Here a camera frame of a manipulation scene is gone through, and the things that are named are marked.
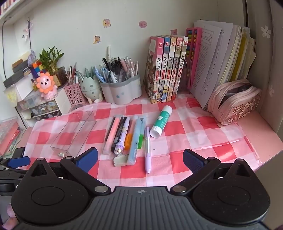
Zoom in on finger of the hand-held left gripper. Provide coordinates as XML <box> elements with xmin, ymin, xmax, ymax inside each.
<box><xmin>0</xmin><ymin>147</ymin><xmax>25</xmax><ymax>160</ymax></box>
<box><xmin>0</xmin><ymin>156</ymin><xmax>31</xmax><ymax>171</ymax></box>

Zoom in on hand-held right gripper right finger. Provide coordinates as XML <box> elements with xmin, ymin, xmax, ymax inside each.
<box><xmin>170</xmin><ymin>149</ymin><xmax>257</xmax><ymax>195</ymax></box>

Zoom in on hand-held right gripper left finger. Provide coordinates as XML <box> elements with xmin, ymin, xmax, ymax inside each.
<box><xmin>23</xmin><ymin>148</ymin><xmax>111</xmax><ymax>196</ymax></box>

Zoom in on clear plastic box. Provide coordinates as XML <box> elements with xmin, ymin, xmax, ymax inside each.
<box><xmin>50</xmin><ymin>111</ymin><xmax>97</xmax><ymax>158</ymax></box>

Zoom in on pink translucent pen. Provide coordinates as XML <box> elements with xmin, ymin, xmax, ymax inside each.
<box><xmin>102</xmin><ymin>114</ymin><xmax>123</xmax><ymax>155</ymax></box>

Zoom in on black grey marker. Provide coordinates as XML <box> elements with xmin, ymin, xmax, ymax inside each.
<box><xmin>111</xmin><ymin>116</ymin><xmax>128</xmax><ymax>153</ymax></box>

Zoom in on pink orange highlighter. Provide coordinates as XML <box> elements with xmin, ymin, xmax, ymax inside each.
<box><xmin>124</xmin><ymin>116</ymin><xmax>136</xmax><ymax>151</ymax></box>

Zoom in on purple white pen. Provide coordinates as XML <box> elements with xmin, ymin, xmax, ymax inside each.
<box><xmin>114</xmin><ymin>116</ymin><xmax>130</xmax><ymax>156</ymax></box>

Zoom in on purple mechanical pencil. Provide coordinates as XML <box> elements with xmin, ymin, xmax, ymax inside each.
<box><xmin>145</xmin><ymin>126</ymin><xmax>153</xmax><ymax>174</ymax></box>

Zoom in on green white glue stick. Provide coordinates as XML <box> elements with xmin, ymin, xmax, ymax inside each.
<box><xmin>150</xmin><ymin>105</ymin><xmax>173</xmax><ymax>139</ymax></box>

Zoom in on person's left hand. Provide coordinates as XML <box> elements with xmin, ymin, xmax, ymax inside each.
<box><xmin>2</xmin><ymin>205</ymin><xmax>17</xmax><ymax>230</ymax></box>

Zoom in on pink flat box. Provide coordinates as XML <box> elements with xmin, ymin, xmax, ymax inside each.
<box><xmin>0</xmin><ymin>119</ymin><xmax>21</xmax><ymax>156</ymax></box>

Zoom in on pink checked tablecloth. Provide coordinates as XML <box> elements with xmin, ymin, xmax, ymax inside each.
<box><xmin>16</xmin><ymin>94</ymin><xmax>263</xmax><ymax>191</ymax></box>

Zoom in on white desk drawer organizer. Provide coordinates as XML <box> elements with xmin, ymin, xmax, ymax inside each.
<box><xmin>15</xmin><ymin>88</ymin><xmax>71</xmax><ymax>127</ymax></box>

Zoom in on yellow lace doily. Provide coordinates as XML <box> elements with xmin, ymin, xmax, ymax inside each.
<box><xmin>5</xmin><ymin>91</ymin><xmax>18</xmax><ymax>103</ymax></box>

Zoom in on white box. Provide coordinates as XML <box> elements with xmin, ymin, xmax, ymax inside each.
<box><xmin>3</xmin><ymin>83</ymin><xmax>38</xmax><ymax>107</ymax></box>

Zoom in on pink perforated pen holder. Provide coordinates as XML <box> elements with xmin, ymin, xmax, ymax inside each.
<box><xmin>64</xmin><ymin>83</ymin><xmax>81</xmax><ymax>107</ymax></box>

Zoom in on egg shaped pen holder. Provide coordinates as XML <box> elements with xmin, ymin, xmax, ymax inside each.
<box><xmin>80</xmin><ymin>75</ymin><xmax>104</xmax><ymax>104</ymax></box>

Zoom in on pink pencil case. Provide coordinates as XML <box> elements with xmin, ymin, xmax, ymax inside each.
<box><xmin>207</xmin><ymin>79</ymin><xmax>262</xmax><ymax>126</ymax></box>

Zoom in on dark grey box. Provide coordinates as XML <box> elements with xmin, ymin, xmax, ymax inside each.
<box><xmin>12</xmin><ymin>61</ymin><xmax>30</xmax><ymax>73</ymax></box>
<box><xmin>3</xmin><ymin>71</ymin><xmax>31</xmax><ymax>88</ymax></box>

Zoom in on pink orange lion toy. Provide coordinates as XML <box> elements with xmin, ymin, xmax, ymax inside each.
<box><xmin>35</xmin><ymin>71</ymin><xmax>59</xmax><ymax>100</ymax></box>

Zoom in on grey white flower pen holder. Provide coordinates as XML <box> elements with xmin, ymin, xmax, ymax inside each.
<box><xmin>99</xmin><ymin>73</ymin><xmax>142</xmax><ymax>105</ymax></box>

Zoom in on colourful puzzle cube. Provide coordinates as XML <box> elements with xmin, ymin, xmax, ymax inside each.
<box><xmin>30</xmin><ymin>61</ymin><xmax>43</xmax><ymax>79</ymax></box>

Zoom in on bunch of red black pens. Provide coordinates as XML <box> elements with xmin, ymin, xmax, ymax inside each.
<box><xmin>66</xmin><ymin>62</ymin><xmax>83</xmax><ymax>85</ymax></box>

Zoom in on bunch of teal pens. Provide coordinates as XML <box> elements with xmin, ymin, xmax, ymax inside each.
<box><xmin>83</xmin><ymin>66</ymin><xmax>95</xmax><ymax>79</ymax></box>

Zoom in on bunch of blue pens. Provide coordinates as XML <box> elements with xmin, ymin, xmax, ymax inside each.
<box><xmin>94</xmin><ymin>55</ymin><xmax>140</xmax><ymax>83</ymax></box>

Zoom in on magnifying glass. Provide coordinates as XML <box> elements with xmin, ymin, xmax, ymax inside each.
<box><xmin>109</xmin><ymin>67</ymin><xmax>129</xmax><ymax>83</ymax></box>

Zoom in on comic book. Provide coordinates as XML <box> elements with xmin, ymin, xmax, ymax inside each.
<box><xmin>143</xmin><ymin>36</ymin><xmax>165</xmax><ymax>104</ymax></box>
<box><xmin>161</xmin><ymin>35</ymin><xmax>172</xmax><ymax>102</ymax></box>
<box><xmin>172</xmin><ymin>36</ymin><xmax>184</xmax><ymax>99</ymax></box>
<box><xmin>166</xmin><ymin>36</ymin><xmax>178</xmax><ymax>102</ymax></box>
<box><xmin>176</xmin><ymin>36</ymin><xmax>189</xmax><ymax>93</ymax></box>

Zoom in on purple crystal hanging charm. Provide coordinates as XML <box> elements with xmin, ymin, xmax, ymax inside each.
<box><xmin>22</xmin><ymin>19</ymin><xmax>40</xmax><ymax>65</ymax></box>

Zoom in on lucky bamboo plant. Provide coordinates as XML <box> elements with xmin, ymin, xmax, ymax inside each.
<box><xmin>39</xmin><ymin>46</ymin><xmax>64</xmax><ymax>76</ymax></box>

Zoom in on stack of papers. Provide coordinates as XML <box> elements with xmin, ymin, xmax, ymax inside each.
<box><xmin>190</xmin><ymin>19</ymin><xmax>257</xmax><ymax>111</ymax></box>

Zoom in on pink abacus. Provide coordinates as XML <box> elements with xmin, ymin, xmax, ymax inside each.
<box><xmin>184</xmin><ymin>27</ymin><xmax>203</xmax><ymax>93</ymax></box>

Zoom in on black cable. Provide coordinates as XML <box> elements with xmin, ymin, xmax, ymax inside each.
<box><xmin>1</xmin><ymin>20</ymin><xmax>9</xmax><ymax>80</ymax></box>

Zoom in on white wall shelf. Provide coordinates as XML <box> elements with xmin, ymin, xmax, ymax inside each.
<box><xmin>0</xmin><ymin>0</ymin><xmax>29</xmax><ymax>21</ymax></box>

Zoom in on large flower wall sticker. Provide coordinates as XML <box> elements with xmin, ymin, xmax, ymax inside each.
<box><xmin>260</xmin><ymin>25</ymin><xmax>272</xmax><ymax>38</ymax></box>

